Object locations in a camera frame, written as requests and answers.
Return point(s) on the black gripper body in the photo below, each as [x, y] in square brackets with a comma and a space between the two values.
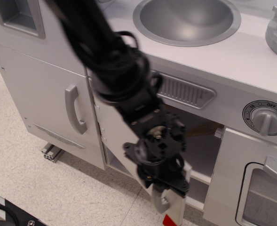
[170, 172]

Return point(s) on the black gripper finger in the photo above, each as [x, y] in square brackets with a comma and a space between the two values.
[145, 177]
[162, 188]

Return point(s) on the silver cabinet door handle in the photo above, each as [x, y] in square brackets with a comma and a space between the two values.
[161, 204]

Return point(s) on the white cabinet door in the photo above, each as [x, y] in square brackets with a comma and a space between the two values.
[115, 133]

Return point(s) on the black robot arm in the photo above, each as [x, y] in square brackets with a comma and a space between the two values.
[122, 78]

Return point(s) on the red toy strawberry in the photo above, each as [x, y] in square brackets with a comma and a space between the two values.
[168, 221]

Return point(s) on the wooden spatula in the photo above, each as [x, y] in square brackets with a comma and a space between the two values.
[207, 128]

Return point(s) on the silver vent grille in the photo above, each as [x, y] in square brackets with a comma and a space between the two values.
[186, 92]

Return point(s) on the silver fridge emblem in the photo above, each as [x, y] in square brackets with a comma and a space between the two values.
[59, 137]

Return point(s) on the white toy kitchen unit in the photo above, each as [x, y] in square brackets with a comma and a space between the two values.
[228, 186]

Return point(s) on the grey timer knob dial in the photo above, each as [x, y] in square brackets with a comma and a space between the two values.
[261, 117]

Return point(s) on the silver sink bowl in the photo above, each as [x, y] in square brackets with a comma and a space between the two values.
[187, 23]

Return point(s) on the aluminium extrusion rail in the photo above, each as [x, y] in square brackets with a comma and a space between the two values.
[52, 152]

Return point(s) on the silver fridge door handle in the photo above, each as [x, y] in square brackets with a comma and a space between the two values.
[71, 94]

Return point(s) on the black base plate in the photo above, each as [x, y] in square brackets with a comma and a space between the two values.
[24, 218]

